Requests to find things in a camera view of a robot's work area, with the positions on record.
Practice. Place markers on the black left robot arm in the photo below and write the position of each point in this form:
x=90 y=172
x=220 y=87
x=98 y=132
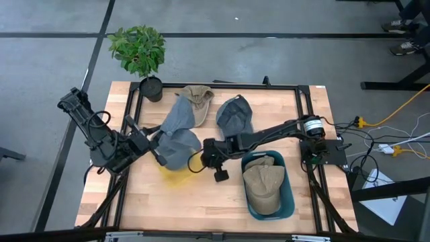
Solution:
x=97 y=138

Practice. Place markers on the black plant pot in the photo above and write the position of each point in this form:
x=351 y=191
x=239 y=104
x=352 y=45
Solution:
x=152 y=90

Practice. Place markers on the yellow plastic bin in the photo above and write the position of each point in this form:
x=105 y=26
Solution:
x=178 y=176

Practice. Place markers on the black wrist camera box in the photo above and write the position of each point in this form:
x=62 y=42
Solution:
x=221 y=175

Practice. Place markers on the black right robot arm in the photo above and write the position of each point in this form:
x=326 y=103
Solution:
x=268 y=134

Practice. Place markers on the black desk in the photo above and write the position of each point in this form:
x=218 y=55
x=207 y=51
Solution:
x=389 y=190
x=396 y=84

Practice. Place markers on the green leafy plant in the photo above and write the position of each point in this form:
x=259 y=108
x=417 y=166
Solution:
x=137 y=50

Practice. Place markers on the blue denim baseball cap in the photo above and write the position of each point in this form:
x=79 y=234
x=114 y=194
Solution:
x=179 y=116
x=178 y=148
x=235 y=114

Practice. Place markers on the person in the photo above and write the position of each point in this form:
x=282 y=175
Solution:
x=420 y=10

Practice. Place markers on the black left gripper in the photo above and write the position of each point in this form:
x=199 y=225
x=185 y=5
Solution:
x=142 y=142

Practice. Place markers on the teal plastic bin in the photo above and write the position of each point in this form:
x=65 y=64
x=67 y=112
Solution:
x=289 y=201

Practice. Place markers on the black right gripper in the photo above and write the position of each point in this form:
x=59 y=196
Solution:
x=216 y=154

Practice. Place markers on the tan baseball cap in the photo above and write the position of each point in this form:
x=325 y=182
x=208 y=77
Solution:
x=258 y=162
x=263 y=190
x=201 y=97

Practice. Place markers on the grey furniture foot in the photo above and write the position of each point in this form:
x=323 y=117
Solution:
x=11 y=154

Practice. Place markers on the silver laptop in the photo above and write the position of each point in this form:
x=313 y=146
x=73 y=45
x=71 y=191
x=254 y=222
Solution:
x=386 y=205

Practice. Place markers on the person's shoe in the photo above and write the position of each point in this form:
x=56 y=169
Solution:
x=394 y=26
x=404 y=48

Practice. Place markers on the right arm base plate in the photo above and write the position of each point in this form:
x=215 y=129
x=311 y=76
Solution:
x=336 y=151

